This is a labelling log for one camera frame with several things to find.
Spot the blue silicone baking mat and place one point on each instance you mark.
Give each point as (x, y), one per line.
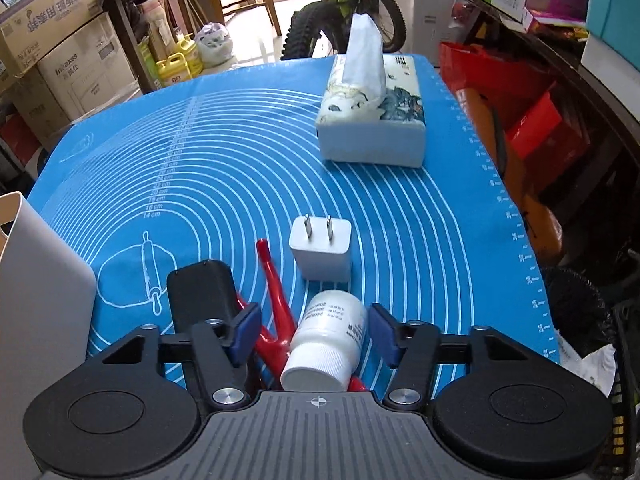
(225, 160)

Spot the teal plastic storage box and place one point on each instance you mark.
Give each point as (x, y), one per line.
(615, 5)

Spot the white plug charger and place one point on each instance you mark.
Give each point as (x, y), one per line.
(322, 255)

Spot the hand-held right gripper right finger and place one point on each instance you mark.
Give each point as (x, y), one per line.
(382, 332)

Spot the red plastic tool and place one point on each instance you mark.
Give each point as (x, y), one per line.
(277, 305)

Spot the wooden side table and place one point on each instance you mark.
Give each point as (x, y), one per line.
(145, 25)

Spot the small white plastic bag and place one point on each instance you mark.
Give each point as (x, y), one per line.
(215, 45)

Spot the red paper bag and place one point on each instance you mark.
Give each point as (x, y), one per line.
(480, 70)

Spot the floral tissue box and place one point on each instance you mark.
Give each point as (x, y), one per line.
(375, 120)

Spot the white storage box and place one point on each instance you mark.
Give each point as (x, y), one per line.
(607, 65)

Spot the white printed cardboard box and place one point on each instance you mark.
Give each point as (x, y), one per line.
(85, 80)

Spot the yellow plastic jug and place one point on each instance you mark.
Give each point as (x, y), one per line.
(172, 70)
(191, 52)

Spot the open brown cardboard box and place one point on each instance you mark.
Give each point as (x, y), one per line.
(45, 25)

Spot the black mesh basket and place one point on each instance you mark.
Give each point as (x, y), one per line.
(575, 305)

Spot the black plastic tool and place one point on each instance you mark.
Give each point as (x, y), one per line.
(200, 295)

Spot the red cardboard box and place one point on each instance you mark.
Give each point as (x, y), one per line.
(545, 127)

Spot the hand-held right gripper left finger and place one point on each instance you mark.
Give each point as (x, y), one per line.
(245, 332)

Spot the beige plastic storage bin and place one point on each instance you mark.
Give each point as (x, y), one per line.
(40, 285)

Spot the white pill bottle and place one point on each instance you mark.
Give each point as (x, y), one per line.
(320, 345)

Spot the orange bag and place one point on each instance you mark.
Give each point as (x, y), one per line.
(530, 195)

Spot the green black bicycle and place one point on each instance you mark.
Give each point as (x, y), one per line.
(350, 5)

